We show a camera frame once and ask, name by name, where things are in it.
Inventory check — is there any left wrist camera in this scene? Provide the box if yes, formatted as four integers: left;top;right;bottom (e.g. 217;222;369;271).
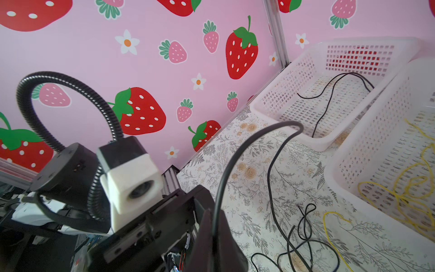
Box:
97;136;164;232

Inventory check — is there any left white plastic basket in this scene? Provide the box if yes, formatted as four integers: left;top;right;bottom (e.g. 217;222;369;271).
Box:
250;37;422;152

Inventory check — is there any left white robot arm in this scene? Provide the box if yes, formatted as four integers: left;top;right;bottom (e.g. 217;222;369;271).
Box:
2;71;249;272

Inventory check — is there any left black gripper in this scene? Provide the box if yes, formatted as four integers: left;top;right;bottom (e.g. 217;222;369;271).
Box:
87;185;249;272

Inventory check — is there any left aluminium corner post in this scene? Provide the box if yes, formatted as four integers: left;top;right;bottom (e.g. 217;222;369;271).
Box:
263;0;291;70

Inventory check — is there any middle white plastic basket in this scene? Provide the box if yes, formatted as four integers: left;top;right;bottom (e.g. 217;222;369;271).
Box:
325;58;435;250

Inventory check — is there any white plastic basket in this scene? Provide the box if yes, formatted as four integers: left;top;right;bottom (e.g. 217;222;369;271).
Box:
325;58;435;250
250;37;422;152

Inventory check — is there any aluminium front rail frame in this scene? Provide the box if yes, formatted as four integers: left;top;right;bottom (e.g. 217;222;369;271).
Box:
162;165;181;197

